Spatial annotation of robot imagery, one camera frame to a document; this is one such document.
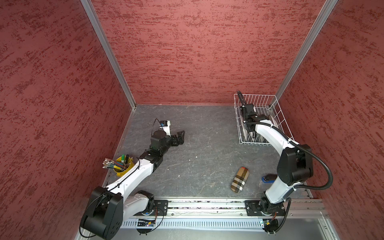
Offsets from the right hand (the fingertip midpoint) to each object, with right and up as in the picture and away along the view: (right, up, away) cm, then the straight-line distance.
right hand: (257, 124), depth 89 cm
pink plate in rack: (+11, +6, +4) cm, 13 cm away
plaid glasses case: (-13, -30, -8) cm, 34 cm away
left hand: (-48, -6, -4) cm, 48 cm away
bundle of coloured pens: (-78, -21, -11) cm, 82 cm away
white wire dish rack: (+17, +15, +29) cm, 37 cm away
